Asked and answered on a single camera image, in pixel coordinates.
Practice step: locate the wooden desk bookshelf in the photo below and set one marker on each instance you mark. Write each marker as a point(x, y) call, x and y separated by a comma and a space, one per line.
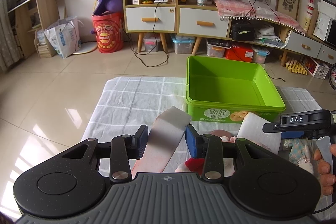
point(34, 3)

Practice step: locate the white microwave oven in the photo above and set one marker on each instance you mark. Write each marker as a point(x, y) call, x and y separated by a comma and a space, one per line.
point(325, 23)

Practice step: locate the beige rabbit doll blue dress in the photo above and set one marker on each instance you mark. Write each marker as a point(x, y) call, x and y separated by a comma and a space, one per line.
point(301, 153)

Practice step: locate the person's right hand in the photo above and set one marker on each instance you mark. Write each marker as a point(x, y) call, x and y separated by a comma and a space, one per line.
point(327, 179)

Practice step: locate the clear bin pink contents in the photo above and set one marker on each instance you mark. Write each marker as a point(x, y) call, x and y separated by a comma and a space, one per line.
point(152, 42)

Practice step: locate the white paper shopping bag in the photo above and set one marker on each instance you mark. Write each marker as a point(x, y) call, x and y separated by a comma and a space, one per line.
point(64, 36)

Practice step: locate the red snack bucket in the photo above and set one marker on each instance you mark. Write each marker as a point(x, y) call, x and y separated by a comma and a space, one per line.
point(107, 29)

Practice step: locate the red cardboard box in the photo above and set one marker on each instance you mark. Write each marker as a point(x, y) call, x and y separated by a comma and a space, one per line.
point(239, 52)

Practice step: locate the pink fluffy plush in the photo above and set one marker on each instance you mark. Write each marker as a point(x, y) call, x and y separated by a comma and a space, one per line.
point(224, 135)

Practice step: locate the yellow egg tray toy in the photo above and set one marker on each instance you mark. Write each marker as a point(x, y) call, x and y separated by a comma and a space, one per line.
point(294, 66)

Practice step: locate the black device on shelf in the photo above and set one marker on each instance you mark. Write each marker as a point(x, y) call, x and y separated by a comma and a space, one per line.
point(242, 32)

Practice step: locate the green plastic cookie box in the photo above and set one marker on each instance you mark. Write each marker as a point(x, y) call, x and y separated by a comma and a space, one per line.
point(225, 91)

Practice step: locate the low wooden drawer cabinet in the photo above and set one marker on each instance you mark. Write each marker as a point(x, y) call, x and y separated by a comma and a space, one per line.
point(206, 22)

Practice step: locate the pink checked cloth cover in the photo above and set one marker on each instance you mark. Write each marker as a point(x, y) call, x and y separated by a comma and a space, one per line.
point(240, 10)

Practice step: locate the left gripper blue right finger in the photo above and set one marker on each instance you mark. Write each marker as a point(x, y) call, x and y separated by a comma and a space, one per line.
point(195, 142)

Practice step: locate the clear bin blue lid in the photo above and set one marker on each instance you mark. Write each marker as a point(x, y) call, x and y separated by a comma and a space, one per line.
point(182, 44)

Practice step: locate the red white santa plush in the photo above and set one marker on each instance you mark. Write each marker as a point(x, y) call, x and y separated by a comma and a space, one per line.
point(191, 165)

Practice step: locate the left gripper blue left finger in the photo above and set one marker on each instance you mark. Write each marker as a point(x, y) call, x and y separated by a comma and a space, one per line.
point(139, 142)

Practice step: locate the white patterned box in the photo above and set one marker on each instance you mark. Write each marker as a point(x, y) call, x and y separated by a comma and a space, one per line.
point(316, 68)

